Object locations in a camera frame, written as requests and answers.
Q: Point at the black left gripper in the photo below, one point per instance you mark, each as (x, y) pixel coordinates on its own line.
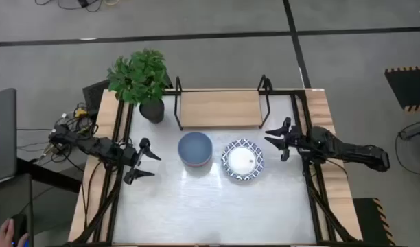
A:
(131, 158)

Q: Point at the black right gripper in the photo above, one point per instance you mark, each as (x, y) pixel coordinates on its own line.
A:
(297, 142)

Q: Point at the blue white patterned bowl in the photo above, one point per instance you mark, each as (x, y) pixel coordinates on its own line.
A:
(242, 161)

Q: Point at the pink plastic bowl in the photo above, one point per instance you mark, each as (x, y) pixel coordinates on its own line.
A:
(196, 165)

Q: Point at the blue plastic bowl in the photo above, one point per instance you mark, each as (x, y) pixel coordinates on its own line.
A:
(195, 147)

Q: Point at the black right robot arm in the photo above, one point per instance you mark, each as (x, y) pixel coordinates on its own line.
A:
(350, 152)

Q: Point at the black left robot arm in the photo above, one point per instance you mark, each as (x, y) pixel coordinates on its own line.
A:
(93, 145)

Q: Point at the black plant pot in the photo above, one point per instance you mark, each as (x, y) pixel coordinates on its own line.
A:
(152, 111)

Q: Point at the black perforated box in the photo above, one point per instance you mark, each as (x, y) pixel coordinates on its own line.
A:
(95, 97)

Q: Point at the green leafy artificial plant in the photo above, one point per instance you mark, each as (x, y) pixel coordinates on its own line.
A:
(138, 75)

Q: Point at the black side desk beam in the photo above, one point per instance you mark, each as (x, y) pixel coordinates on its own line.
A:
(48, 175)

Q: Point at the black mat with hazard stripes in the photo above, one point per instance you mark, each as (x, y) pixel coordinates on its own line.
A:
(368, 219)
(409, 87)

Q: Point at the black computer mouse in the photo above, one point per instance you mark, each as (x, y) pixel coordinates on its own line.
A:
(19, 223)

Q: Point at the grey laptop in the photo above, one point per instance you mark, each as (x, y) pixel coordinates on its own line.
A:
(2, 144)

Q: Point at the dark grey mouse pad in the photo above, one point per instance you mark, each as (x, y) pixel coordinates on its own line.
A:
(4, 199)

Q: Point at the person's hand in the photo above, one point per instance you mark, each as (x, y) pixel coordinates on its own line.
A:
(4, 236)

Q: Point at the black power adapter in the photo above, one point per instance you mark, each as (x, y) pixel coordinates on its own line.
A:
(83, 3)

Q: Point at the wooden shelf with black frame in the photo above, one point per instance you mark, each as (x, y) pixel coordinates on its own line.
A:
(220, 108)

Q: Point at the black aluminium table frame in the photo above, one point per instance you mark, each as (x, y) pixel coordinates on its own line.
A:
(312, 206)

